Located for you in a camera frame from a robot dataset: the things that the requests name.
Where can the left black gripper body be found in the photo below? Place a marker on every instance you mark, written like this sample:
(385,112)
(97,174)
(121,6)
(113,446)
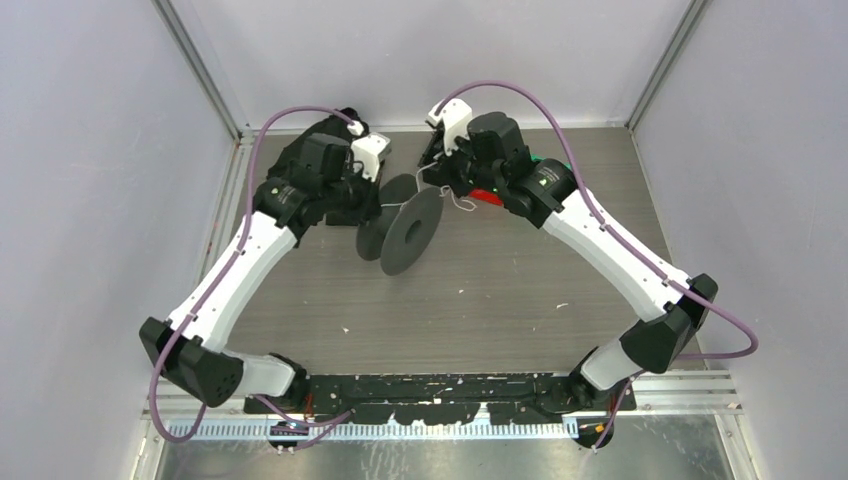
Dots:
(354,197)

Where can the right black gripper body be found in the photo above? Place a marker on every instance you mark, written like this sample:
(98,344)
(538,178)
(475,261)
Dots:
(462,175)

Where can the grey plastic cable spool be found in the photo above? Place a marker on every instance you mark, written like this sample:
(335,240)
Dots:
(407,223)

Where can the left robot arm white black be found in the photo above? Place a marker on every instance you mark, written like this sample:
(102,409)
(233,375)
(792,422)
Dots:
(189,348)

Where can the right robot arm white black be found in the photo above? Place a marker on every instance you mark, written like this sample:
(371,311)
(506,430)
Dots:
(669,303)

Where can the red plastic bin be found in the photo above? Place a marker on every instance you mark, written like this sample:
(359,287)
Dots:
(486,196)

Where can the black plastic bin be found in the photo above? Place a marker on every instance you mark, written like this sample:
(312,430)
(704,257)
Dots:
(434,152)

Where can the green plastic bin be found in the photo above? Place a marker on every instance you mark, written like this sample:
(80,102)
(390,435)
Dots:
(543,159)

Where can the black cloth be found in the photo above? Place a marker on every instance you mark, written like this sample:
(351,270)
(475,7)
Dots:
(295,207)

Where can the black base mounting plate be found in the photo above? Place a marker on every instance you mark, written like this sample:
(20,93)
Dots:
(439,399)

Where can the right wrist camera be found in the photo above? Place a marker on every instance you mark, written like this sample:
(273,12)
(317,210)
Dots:
(458,120)

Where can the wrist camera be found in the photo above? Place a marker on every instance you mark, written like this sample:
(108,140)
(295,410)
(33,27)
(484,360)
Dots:
(458,120)
(325,159)

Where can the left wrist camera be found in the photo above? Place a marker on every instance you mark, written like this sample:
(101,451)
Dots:
(325,159)

